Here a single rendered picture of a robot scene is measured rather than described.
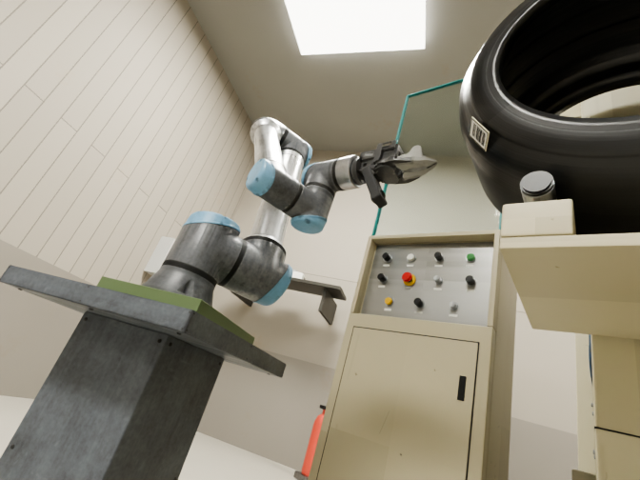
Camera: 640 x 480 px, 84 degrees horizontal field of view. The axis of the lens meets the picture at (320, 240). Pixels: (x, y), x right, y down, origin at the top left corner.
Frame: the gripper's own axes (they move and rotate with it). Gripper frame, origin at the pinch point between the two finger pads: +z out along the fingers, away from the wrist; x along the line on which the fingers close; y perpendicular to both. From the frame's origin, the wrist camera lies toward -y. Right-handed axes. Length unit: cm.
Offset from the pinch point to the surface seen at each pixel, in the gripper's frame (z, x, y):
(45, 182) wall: -277, -16, 29
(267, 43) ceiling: -230, 58, 257
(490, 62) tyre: 14.3, -12.7, 13.0
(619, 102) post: 36, 25, 34
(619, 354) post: 33, 25, -32
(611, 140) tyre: 31.8, -12.3, -12.2
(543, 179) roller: 23.6, -11.8, -17.3
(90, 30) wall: -264, -52, 143
